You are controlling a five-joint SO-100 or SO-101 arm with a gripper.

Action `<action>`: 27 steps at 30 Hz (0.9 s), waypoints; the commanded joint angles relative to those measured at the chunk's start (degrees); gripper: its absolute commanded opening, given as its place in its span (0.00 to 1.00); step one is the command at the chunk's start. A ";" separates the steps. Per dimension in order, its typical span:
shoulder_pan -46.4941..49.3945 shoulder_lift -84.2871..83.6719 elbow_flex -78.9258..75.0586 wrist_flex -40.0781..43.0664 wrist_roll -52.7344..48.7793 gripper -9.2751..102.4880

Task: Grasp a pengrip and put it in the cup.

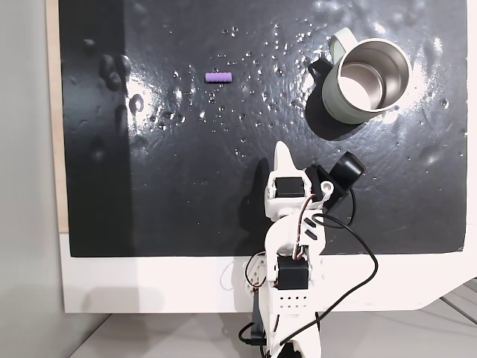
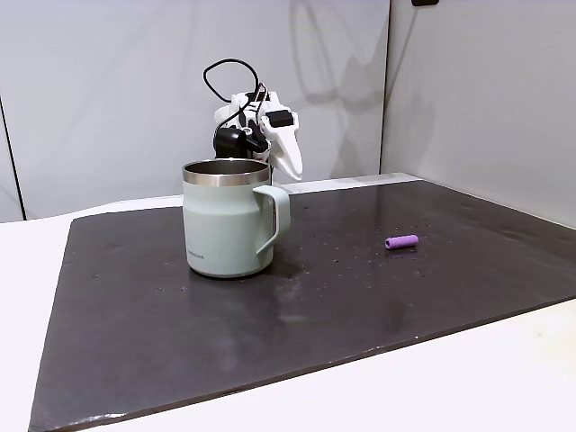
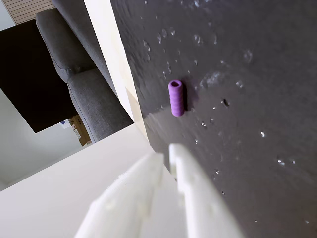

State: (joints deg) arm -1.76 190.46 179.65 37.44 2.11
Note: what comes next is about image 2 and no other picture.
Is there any pale green steel mug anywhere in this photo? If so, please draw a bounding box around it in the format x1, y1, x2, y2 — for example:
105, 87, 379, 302
181, 158, 292, 279

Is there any black table mat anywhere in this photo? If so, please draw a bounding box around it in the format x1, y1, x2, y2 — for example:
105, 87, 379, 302
27, 173, 576, 432

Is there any black cable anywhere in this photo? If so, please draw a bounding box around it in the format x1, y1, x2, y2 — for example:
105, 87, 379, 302
202, 58, 271, 132

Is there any black camera box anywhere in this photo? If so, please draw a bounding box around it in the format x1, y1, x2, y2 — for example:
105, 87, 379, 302
212, 126, 267, 160

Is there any purple pen grip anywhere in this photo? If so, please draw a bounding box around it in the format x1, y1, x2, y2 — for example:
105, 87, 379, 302
383, 233, 420, 251

